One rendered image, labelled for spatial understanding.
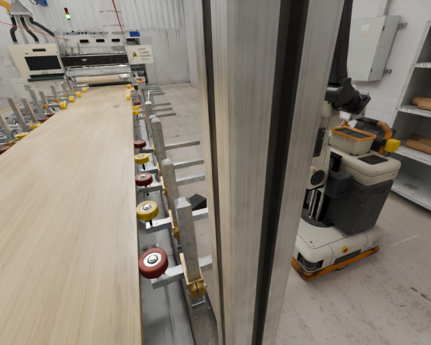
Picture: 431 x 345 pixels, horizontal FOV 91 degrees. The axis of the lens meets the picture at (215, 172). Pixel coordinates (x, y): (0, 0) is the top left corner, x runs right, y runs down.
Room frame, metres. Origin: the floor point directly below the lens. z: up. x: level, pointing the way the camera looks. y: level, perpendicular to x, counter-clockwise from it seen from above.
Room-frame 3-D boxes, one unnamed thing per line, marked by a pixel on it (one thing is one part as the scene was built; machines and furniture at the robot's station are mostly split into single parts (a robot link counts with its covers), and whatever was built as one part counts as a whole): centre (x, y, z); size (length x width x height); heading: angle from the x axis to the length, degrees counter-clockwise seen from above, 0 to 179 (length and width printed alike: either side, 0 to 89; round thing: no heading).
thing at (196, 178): (0.94, 0.16, 0.83); 0.43 x 0.03 x 0.04; 108
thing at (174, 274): (0.46, 0.00, 0.81); 0.43 x 0.03 x 0.04; 108
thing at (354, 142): (1.28, -0.89, 0.87); 0.23 x 0.15 x 0.11; 18
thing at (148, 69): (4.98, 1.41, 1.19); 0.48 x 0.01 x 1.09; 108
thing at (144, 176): (0.88, 0.35, 0.85); 0.08 x 0.08 x 0.11
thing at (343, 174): (1.13, -0.64, 0.68); 0.28 x 0.27 x 0.25; 18
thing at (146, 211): (0.64, 0.27, 0.85); 0.08 x 0.08 x 0.11
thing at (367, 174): (1.27, -0.86, 0.59); 0.55 x 0.34 x 0.83; 18
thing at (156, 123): (0.87, 0.24, 0.94); 0.04 x 0.04 x 0.48; 18
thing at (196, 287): (0.42, 0.09, 0.81); 0.14 x 0.06 x 0.05; 18
